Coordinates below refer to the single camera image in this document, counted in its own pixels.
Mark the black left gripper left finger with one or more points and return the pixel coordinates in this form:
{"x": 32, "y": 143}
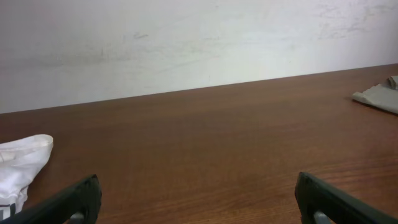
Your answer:
{"x": 78, "y": 203}

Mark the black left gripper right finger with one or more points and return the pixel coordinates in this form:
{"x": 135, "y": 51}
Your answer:
{"x": 320, "y": 202}

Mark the khaki green shorts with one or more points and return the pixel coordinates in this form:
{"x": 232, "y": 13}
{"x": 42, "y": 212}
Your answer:
{"x": 382, "y": 96}

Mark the white folded t-shirt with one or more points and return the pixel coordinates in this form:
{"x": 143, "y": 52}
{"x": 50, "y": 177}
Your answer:
{"x": 21, "y": 161}

